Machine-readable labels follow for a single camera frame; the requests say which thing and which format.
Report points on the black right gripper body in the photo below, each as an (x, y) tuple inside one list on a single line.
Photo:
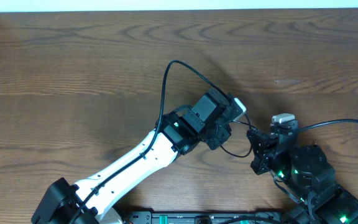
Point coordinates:
[(269, 162)]

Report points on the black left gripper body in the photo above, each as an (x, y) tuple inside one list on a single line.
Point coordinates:
[(219, 135)]

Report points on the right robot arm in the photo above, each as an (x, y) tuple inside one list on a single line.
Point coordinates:
[(309, 179)]

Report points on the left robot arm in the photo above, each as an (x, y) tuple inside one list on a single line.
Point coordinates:
[(175, 134)]

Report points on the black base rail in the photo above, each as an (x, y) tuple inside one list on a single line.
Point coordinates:
[(149, 216)]

